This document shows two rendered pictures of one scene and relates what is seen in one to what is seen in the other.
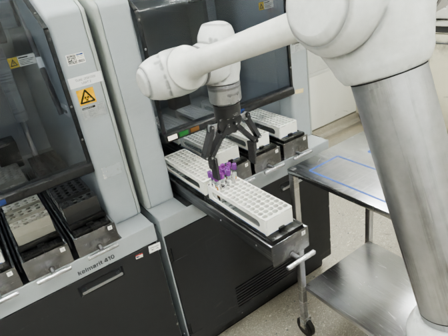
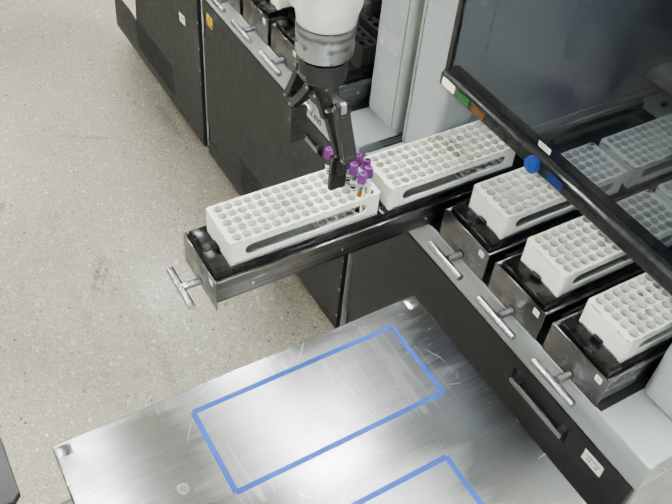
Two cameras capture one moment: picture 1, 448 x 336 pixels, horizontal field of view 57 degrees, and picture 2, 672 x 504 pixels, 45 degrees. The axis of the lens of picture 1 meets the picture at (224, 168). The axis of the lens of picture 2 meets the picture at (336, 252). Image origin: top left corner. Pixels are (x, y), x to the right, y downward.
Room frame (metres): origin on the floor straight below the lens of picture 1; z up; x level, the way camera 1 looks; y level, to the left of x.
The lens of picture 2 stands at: (1.07, -1.10, 1.82)
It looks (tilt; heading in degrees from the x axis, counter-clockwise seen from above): 46 degrees down; 86
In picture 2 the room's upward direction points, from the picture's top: 6 degrees clockwise
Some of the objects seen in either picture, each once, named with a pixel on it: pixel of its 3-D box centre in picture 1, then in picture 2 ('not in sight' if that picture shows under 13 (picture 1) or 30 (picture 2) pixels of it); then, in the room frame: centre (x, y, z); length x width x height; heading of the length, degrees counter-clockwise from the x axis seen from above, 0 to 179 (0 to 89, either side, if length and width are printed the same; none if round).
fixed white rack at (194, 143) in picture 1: (208, 147); (547, 190); (1.53, 0.05, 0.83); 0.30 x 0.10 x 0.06; 31
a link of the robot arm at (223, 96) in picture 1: (225, 92); (325, 37); (1.09, -0.03, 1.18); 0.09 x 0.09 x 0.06
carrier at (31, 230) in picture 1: (33, 229); not in sight; (1.09, 0.61, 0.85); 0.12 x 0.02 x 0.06; 122
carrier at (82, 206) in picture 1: (81, 209); (351, 46); (1.17, 0.48, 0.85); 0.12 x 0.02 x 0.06; 121
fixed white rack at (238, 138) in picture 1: (238, 134); (603, 242); (1.61, -0.08, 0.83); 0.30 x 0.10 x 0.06; 31
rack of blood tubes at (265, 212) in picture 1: (247, 203); (294, 213); (1.06, -0.05, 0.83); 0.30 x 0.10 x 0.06; 31
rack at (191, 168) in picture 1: (194, 171); (439, 164); (1.33, 0.11, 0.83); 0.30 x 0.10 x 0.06; 31
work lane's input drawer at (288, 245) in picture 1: (225, 202); (357, 212); (1.18, 0.02, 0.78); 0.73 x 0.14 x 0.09; 31
